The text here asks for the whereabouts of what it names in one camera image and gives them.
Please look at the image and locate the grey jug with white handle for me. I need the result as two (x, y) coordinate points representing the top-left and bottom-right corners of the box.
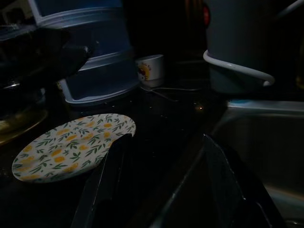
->
(203, 0), (295, 95)

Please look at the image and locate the white mug with cartoon print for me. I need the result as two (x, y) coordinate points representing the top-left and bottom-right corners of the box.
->
(135, 54), (165, 88)

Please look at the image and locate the stainless steel sink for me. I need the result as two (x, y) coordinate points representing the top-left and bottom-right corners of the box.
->
(211, 99), (304, 228)

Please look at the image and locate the white and blue water purifier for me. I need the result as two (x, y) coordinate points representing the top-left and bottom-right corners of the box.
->
(27, 0), (140, 105)

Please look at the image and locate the floral lemon print plate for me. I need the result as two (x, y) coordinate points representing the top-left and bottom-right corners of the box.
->
(11, 113), (137, 184)

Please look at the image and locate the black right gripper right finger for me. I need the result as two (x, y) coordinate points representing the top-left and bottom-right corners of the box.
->
(151, 133), (284, 228)

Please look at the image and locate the yellow plate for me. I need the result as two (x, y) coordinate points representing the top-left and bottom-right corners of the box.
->
(0, 109), (49, 145)

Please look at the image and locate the steel bowl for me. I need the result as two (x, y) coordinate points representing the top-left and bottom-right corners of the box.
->
(0, 80), (47, 124)

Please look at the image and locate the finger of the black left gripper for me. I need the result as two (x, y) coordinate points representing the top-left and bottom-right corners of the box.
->
(60, 41), (99, 76)

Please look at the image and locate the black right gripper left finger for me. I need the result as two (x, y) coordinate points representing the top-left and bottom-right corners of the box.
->
(71, 133), (134, 228)

